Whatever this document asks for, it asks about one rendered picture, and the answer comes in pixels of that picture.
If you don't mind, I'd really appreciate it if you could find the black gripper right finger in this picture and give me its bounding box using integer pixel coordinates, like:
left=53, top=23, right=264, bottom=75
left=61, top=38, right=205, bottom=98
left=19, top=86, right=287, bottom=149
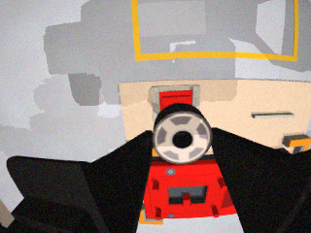
left=211, top=127, right=311, bottom=233

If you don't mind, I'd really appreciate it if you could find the yellow rectangular outline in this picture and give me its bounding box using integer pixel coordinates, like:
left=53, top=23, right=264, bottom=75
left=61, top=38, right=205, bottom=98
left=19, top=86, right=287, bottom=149
left=131, top=0, right=299, bottom=62

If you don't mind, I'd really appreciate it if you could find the black wheel with grey hub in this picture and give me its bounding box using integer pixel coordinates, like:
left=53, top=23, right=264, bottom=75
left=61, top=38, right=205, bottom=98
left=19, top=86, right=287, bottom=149
left=153, top=104, right=214, bottom=164

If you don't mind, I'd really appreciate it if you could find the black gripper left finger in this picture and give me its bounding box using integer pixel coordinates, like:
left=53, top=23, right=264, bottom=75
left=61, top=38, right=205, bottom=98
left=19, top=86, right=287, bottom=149
left=7, top=131, right=153, bottom=233

